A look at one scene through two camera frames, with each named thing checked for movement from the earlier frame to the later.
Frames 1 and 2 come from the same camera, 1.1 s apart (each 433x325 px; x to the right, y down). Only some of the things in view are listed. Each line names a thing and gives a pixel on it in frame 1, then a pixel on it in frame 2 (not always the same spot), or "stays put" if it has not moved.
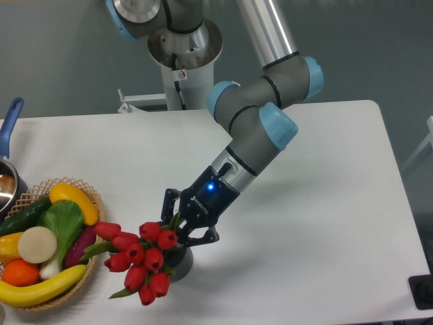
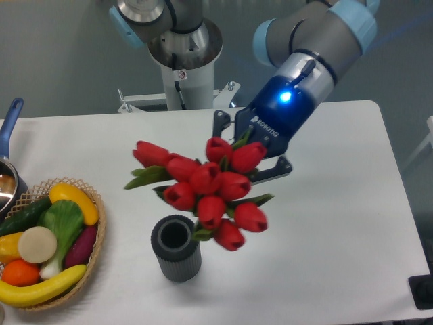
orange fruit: [18, 273] stays put
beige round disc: [37, 244] stays put
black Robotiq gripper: [202, 203] -> [275, 114]
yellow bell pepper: [9, 248] stays put
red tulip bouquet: [141, 257] -> [215, 189]
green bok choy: [65, 219] stays put
